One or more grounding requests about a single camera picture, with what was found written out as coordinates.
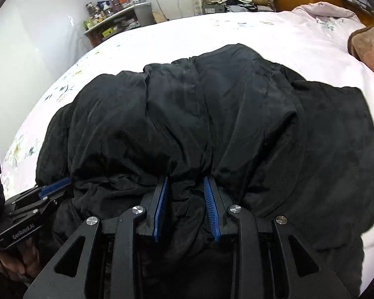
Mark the black puffer jacket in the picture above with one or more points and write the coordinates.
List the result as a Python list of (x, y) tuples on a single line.
[(205, 115)]

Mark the person's left hand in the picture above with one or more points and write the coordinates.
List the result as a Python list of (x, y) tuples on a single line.
[(21, 257)]

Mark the brown bear print blanket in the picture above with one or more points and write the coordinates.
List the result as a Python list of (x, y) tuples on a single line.
[(371, 51)]

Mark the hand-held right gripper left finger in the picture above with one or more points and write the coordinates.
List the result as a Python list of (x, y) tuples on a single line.
[(160, 207)]

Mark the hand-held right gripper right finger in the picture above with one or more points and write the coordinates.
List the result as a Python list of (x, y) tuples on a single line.
[(210, 207)]

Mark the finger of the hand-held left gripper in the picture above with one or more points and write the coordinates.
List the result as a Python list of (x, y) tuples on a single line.
[(50, 204), (54, 187)]

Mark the group of bottles and jars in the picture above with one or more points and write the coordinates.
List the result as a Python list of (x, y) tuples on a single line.
[(96, 14)]

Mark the pink floral bedspread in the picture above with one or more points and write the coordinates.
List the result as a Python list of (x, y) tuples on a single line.
[(174, 43)]

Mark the wooden headboard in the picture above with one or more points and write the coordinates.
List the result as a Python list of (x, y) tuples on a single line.
[(372, 17)]

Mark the cluttered shelf unit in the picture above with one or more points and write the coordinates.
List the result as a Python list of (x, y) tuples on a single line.
[(112, 26)]

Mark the pile of clothes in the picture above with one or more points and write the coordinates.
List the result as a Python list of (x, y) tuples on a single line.
[(249, 3)]

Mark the dark shoe box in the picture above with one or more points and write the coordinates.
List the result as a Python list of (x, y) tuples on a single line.
[(213, 8)]

